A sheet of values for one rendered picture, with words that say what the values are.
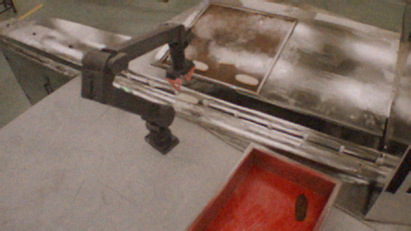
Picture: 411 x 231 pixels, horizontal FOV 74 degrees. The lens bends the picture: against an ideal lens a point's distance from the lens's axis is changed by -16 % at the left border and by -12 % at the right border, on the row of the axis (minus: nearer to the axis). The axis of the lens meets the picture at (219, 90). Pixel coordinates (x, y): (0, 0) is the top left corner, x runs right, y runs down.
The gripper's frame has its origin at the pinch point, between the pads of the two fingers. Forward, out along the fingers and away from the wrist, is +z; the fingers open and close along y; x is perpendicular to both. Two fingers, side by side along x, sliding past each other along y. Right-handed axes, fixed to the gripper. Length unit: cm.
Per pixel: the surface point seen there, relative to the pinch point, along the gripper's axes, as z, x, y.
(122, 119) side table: 11.0, -19.6, 20.0
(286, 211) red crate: 11, 56, 28
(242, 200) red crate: 11, 41, 30
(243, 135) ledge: 6.8, 30.8, 8.3
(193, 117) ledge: 7.3, 9.3, 8.5
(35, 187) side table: 11, -29, 65
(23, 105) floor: 92, -200, 6
